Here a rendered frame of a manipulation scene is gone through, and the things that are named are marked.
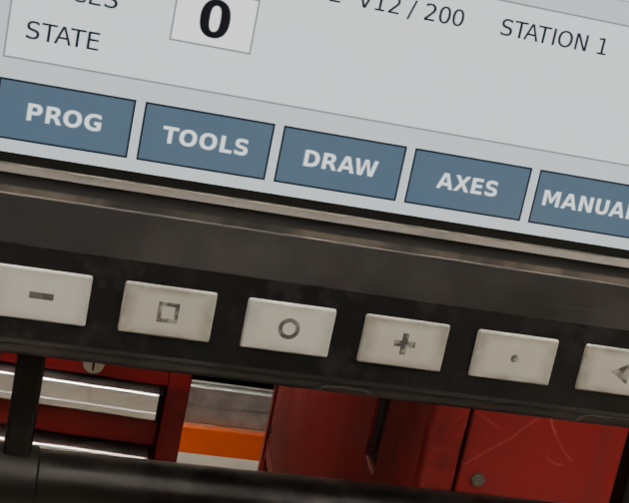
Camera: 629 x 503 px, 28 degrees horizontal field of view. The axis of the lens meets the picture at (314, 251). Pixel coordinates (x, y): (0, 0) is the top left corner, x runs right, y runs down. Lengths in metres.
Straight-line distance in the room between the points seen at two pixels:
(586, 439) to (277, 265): 0.50
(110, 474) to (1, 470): 0.05
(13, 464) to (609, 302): 0.26
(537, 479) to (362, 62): 0.53
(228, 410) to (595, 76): 2.41
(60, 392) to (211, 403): 1.62
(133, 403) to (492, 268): 0.79
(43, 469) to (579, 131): 0.27
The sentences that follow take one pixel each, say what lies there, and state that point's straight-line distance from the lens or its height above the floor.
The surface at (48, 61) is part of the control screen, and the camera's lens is 0.49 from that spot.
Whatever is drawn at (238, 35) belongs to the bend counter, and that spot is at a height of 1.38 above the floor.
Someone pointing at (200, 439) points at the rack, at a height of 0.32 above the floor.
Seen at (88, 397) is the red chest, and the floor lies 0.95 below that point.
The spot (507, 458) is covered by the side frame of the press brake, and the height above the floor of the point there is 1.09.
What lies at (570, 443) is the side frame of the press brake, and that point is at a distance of 0.96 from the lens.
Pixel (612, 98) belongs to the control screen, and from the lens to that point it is 0.54.
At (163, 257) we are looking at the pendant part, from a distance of 0.50.
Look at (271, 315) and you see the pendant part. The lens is 0.51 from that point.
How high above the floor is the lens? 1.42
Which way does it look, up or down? 13 degrees down
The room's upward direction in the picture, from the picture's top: 12 degrees clockwise
